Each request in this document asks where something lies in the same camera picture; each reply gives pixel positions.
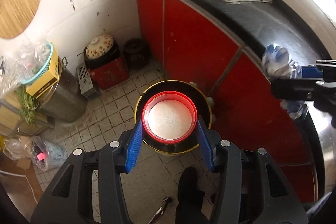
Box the red jar lid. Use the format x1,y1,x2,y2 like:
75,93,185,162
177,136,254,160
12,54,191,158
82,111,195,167
141,91,198,144

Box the yellow rimmed trash bin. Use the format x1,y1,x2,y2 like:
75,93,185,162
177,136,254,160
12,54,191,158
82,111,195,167
134,80,213,155

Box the steel stock pot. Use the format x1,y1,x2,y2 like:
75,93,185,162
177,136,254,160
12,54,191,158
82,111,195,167
38,58,87,123

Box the yellow cardboard box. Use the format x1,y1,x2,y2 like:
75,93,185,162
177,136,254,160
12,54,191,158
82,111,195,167
25,48,59,98

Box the floral lid clay pot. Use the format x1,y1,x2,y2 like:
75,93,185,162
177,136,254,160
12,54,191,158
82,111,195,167
84,34,121,70

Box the red cabinet doors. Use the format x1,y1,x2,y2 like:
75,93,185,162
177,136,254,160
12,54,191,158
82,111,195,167
137,0,322,202

